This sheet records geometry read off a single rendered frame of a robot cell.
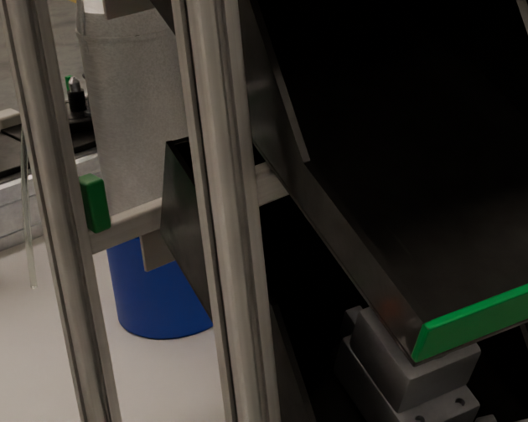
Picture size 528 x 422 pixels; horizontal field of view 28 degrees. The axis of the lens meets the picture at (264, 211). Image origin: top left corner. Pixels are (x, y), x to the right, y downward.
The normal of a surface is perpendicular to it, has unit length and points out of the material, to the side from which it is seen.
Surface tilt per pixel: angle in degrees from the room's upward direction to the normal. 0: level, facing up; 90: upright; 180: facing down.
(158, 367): 0
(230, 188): 90
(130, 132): 90
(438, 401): 25
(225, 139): 90
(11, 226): 90
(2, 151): 0
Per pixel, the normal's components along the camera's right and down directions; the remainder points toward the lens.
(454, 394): 0.11, -0.69
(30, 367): -0.09, -0.91
